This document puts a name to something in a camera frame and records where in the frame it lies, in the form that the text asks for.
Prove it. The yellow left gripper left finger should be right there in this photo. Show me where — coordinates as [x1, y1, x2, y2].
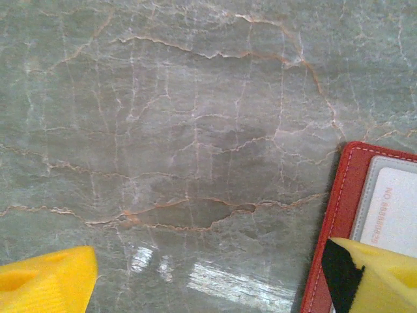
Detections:
[0, 245, 100, 313]

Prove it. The red leather card holder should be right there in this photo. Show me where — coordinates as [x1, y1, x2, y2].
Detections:
[298, 140, 417, 313]

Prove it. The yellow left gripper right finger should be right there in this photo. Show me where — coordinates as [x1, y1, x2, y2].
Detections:
[321, 237, 417, 313]

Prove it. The white credit card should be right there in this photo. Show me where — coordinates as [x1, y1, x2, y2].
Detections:
[360, 166, 417, 259]

